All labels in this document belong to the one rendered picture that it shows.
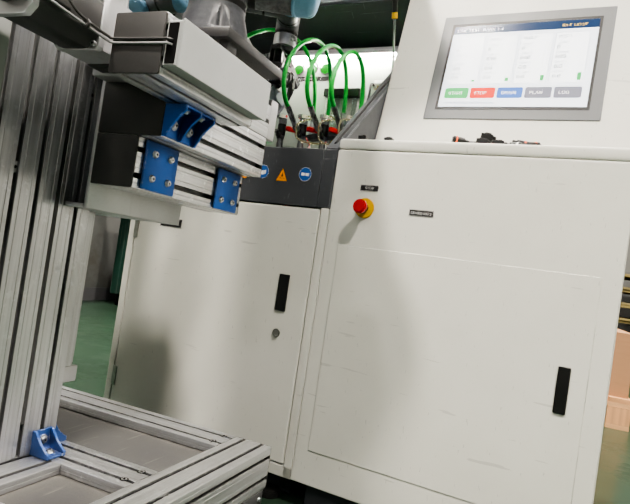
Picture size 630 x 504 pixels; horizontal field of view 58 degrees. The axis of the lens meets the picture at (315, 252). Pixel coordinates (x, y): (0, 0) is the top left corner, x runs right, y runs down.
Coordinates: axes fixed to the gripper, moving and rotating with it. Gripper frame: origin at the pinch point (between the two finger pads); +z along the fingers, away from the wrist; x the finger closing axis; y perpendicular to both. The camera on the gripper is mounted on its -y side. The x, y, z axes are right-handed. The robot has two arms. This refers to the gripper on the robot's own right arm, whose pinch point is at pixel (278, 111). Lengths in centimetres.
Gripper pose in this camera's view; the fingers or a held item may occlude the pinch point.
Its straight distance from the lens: 193.1
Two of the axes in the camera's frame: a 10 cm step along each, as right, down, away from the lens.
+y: -4.5, -0.8, -8.9
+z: -1.5, 9.9, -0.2
